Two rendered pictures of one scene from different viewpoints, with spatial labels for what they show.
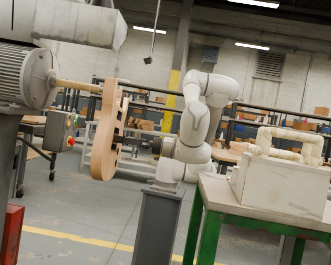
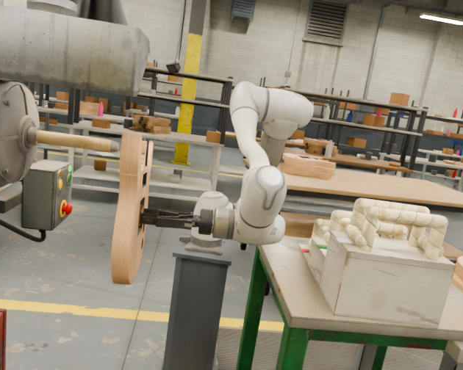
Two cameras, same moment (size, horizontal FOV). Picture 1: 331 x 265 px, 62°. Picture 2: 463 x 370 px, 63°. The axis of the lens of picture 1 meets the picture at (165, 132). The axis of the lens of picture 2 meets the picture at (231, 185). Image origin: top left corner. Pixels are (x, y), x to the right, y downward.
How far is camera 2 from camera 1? 0.29 m
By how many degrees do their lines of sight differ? 13
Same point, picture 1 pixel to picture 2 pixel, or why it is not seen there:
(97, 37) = (106, 76)
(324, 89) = (397, 56)
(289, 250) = not seen: hidden behind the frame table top
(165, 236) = (210, 312)
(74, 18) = (62, 43)
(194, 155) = (262, 237)
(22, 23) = not seen: outside the picture
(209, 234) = (292, 356)
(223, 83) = (289, 106)
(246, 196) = (342, 303)
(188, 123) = (256, 201)
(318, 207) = (435, 311)
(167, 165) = not seen: hidden behind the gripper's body
